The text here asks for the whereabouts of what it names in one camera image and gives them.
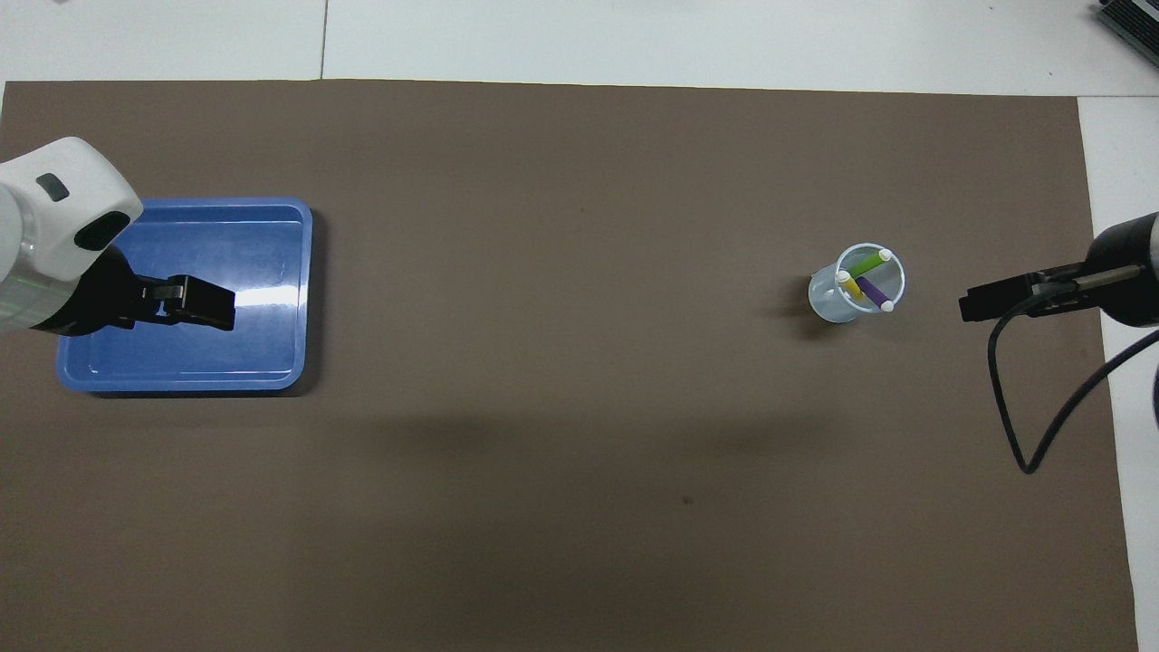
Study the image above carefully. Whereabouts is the blue plastic tray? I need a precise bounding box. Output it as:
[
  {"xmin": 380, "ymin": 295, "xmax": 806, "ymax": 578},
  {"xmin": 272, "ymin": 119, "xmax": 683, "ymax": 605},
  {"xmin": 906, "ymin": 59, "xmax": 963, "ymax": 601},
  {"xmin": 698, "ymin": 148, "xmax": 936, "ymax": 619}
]
[{"xmin": 56, "ymin": 197, "xmax": 314, "ymax": 395}]

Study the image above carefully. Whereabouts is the translucent plastic cup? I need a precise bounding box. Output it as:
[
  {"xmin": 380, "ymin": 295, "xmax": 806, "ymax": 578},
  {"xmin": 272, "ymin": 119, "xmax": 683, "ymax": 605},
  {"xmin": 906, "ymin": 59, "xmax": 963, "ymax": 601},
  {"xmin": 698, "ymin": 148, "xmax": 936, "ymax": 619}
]
[{"xmin": 808, "ymin": 243, "xmax": 906, "ymax": 325}]

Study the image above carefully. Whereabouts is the purple pen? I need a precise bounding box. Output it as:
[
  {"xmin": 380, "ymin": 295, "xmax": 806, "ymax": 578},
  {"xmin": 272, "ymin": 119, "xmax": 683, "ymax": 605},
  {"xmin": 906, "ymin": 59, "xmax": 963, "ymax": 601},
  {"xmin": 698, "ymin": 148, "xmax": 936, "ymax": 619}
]
[{"xmin": 856, "ymin": 276, "xmax": 896, "ymax": 314}]

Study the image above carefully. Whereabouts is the dark grey device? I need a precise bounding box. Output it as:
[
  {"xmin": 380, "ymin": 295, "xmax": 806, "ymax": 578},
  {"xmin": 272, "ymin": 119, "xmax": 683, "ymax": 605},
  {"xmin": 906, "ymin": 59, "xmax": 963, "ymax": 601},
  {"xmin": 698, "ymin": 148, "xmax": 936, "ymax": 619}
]
[{"xmin": 1096, "ymin": 0, "xmax": 1159, "ymax": 57}]

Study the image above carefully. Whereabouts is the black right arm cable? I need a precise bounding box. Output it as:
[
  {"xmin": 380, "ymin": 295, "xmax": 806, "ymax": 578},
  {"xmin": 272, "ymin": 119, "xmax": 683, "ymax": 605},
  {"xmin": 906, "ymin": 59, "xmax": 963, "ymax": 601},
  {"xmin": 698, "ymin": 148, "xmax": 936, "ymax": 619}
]
[{"xmin": 986, "ymin": 265, "xmax": 1159, "ymax": 475}]

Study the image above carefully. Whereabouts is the brown table mat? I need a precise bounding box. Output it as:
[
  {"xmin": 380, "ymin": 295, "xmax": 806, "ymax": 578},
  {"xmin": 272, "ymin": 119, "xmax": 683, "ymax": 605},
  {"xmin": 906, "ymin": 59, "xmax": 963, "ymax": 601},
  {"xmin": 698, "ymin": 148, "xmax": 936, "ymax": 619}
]
[{"xmin": 0, "ymin": 80, "xmax": 1140, "ymax": 652}]

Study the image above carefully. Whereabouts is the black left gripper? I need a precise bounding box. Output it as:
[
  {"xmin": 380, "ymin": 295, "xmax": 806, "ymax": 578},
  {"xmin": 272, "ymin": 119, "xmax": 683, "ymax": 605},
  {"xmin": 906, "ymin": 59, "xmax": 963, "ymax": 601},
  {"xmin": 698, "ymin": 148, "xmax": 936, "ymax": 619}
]
[{"xmin": 30, "ymin": 244, "xmax": 237, "ymax": 338}]

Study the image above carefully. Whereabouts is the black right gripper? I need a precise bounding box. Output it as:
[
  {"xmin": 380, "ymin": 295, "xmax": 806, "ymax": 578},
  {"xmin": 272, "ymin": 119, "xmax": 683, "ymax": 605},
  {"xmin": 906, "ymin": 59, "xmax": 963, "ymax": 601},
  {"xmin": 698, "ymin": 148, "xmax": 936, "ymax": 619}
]
[{"xmin": 959, "ymin": 210, "xmax": 1159, "ymax": 328}]

